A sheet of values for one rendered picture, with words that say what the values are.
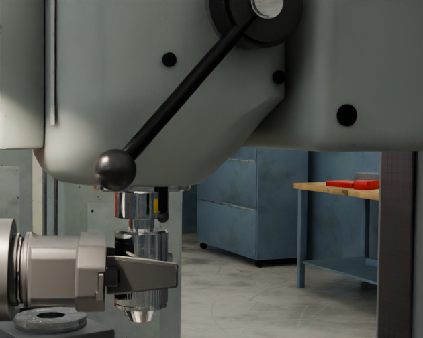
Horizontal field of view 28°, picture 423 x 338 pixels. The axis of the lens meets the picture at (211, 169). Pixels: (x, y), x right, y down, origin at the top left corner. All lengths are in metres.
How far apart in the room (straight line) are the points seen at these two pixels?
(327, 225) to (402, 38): 7.47
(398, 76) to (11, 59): 0.32
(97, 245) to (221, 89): 0.17
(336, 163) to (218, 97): 7.38
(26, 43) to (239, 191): 7.64
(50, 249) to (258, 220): 7.32
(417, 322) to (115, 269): 0.43
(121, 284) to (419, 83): 0.30
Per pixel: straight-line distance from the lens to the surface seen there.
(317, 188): 6.79
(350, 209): 7.85
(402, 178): 1.02
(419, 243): 1.00
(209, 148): 0.68
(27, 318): 1.08
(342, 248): 8.00
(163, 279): 0.72
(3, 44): 0.69
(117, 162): 0.58
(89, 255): 0.69
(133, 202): 0.72
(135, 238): 0.72
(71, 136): 0.66
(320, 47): 0.68
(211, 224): 8.91
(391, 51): 0.72
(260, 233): 8.03
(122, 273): 0.72
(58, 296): 0.71
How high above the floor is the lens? 1.36
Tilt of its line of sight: 3 degrees down
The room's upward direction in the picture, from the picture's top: 1 degrees clockwise
